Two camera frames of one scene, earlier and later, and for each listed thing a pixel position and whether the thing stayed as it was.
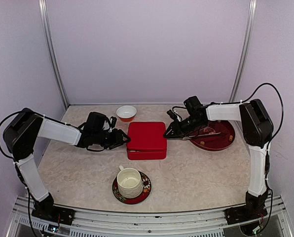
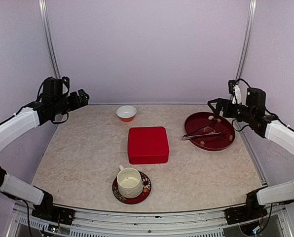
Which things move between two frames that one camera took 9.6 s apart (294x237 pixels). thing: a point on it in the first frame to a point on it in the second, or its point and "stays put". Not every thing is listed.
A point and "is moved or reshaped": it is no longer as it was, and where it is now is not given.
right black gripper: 176,129 to 227,103
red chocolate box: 146,151 to 138,159
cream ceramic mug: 129,182 stays put
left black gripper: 118,139 to 77,103
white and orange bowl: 126,113 stays put
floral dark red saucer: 146,184 stays put
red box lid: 146,136 is moved or reshaped
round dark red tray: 217,136 stays put
